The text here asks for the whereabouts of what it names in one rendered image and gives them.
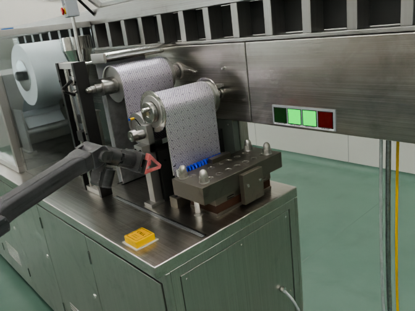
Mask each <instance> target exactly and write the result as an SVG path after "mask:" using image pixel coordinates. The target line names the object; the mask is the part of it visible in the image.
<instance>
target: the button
mask: <svg viewBox="0 0 415 311"><path fill-rule="evenodd" d="M124 238H125V242H126V243H128V244H129V245H131V246H133V247H135V248H136V249H138V248H139V247H141V246H144V245H145V244H147V243H150V242H151V241H154V240H155V235H154V233H153V232H151V231H149V230H147V229H145V228H140V229H138V230H135V231H133V232H131V233H129V234H127V235H125V236H124Z"/></svg>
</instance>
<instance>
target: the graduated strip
mask: <svg viewBox="0 0 415 311"><path fill-rule="evenodd" d="M113 198H114V199H117V200H118V201H121V202H123V203H126V204H128V205H130V206H132V207H134V208H136V209H139V210H141V211H143V212H146V213H147V214H150V215H152V216H154V217H156V218H159V219H161V220H163V221H165V222H167V223H170V224H172V225H174V226H176V227H179V228H181V229H183V230H185V231H187V232H189V233H192V234H194V235H196V236H199V237H200V238H203V237H205V236H206V234H204V233H201V232H199V231H197V230H194V229H192V228H190V227H188V226H185V225H183V224H181V223H179V222H176V221H174V220H172V219H169V218H167V217H165V216H163V215H160V214H158V213H155V212H153V211H152V210H149V209H146V208H144V207H142V206H140V205H138V204H135V203H133V202H130V201H128V200H126V199H124V198H122V197H119V196H115V197H113Z"/></svg>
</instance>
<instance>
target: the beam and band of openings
mask: <svg viewBox="0 0 415 311"><path fill-rule="evenodd" d="M228 4H229V5H228ZM224 5H226V6H224ZM196 9H198V10H196ZM92 11H93V12H94V13H95V16H93V15H92V14H91V13H90V12H89V11H88V10H86V11H83V12H80V15H79V16H77V17H75V22H84V21H90V25H91V26H90V30H91V35H92V39H93V45H94V50H95V51H102V50H113V49H131V48H139V47H143V46H151V45H155V44H162V43H176V46H183V45H193V44H213V43H232V42H244V41H263V40H274V39H293V38H313V37H324V36H344V35H363V34H374V33H394V32H404V31H415V0H258V1H255V0H134V1H129V2H123V3H120V4H114V5H111V6H106V7H100V8H97V9H92ZM176 12H178V13H176ZM61 23H72V21H71V18H70V17H68V18H65V16H64V15H63V16H60V17H54V18H51V19H46V20H40V21H37V22H32V23H26V24H23V25H17V26H14V27H13V28H25V27H37V26H43V25H55V24H61ZM397 23H400V25H388V24H397ZM373 25H384V26H375V27H370V26H373ZM332 28H342V29H334V30H324V29H332ZM291 31H301V32H293V33H286V32H291ZM258 34H265V35H258ZM226 36H233V37H226ZM224 37H226V38H224ZM202 38H205V39H202ZM178 40H181V41H178ZM158 42H160V43H158ZM140 43H141V44H140Z"/></svg>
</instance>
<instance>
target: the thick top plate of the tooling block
mask: <svg viewBox="0 0 415 311"><path fill-rule="evenodd" d="M256 166H261V167H262V175H263V176H265V175H267V174H268V173H270V172H273V171H274V170H276V169H278V168H280V167H282V155H281V152H279V151H272V154H271V155H263V154H262V148H258V147H253V150H252V151H244V149H241V150H239V151H237V152H234V153H232V154H231V155H230V157H229V158H226V159H224V160H221V161H220V162H217V163H215V164H206V165H203V166H201V167H198V168H196V169H194V170H192V171H189V172H188V176H189V178H187V179H184V180H180V179H179V178H178V177H175V178H173V179H172V184H173V189H174V194H175V195H176V196H180V197H182V198H185V199H188V200H190V201H193V202H196V203H199V204H202V205H207V204H209V203H211V202H213V201H215V200H217V199H219V198H221V197H223V196H225V195H227V194H229V193H231V192H233V191H235V190H237V189H239V188H240V180H239V174H241V173H243V172H246V171H248V170H250V169H252V168H254V167H256ZM202 169H205V170H206V171H207V175H208V176H209V180H210V182H209V183H208V184H204V185H202V184H199V172H200V170H202Z"/></svg>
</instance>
